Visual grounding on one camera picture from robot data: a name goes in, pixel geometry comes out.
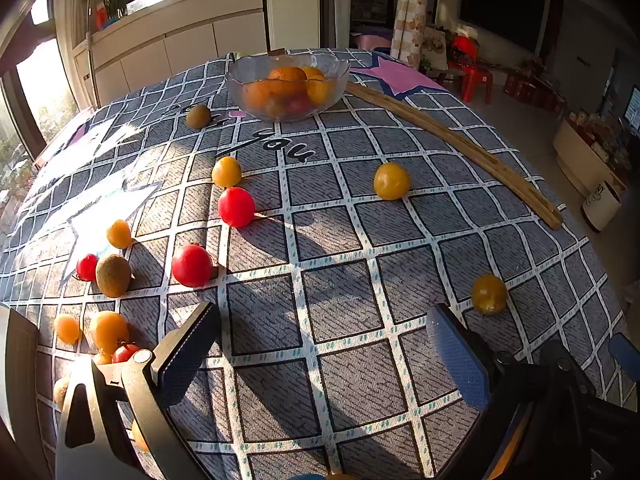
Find white cabinet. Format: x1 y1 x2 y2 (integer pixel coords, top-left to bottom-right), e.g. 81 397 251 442
72 0 268 108

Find white bin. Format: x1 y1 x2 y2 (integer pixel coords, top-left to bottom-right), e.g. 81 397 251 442
582 180 623 233

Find large orange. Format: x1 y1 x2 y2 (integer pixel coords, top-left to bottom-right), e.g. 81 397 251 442
242 80 281 113
301 66 332 107
267 66 307 92

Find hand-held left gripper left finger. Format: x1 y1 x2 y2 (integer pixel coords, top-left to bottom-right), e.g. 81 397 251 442
55 301 222 480

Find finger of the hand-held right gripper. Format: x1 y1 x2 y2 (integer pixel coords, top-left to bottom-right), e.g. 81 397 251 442
609 332 640 381

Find computer monitor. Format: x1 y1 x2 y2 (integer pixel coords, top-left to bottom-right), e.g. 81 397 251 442
624 87 640 133

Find grey checked star table cover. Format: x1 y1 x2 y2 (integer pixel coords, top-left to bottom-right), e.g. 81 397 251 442
0 49 623 480

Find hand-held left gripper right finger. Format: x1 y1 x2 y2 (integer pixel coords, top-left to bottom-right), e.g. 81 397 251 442
426 303 640 480

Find red gift boxes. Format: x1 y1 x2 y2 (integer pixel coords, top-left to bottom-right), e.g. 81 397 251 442
502 72 568 111

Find glass bowl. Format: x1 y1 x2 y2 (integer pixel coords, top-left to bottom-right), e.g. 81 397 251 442
224 54 352 122

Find pink seat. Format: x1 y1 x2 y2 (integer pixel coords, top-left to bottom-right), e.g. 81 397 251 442
350 32 393 52

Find cream low cabinet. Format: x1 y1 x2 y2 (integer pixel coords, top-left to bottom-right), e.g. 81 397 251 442
552 117 628 198

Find long wooden stick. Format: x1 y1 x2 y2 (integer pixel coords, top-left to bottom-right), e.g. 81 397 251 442
345 82 563 231

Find grey cardboard tray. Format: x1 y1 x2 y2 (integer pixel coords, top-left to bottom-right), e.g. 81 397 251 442
0 305 40 480

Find black television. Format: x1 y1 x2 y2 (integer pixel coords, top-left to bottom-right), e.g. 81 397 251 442
459 0 547 53

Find red plastic stool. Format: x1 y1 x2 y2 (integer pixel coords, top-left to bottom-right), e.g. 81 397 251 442
447 57 494 105

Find printed cushion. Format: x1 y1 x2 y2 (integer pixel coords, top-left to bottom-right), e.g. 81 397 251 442
422 25 451 71

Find metal pole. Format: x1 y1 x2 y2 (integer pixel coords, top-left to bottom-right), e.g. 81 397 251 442
82 0 126 108

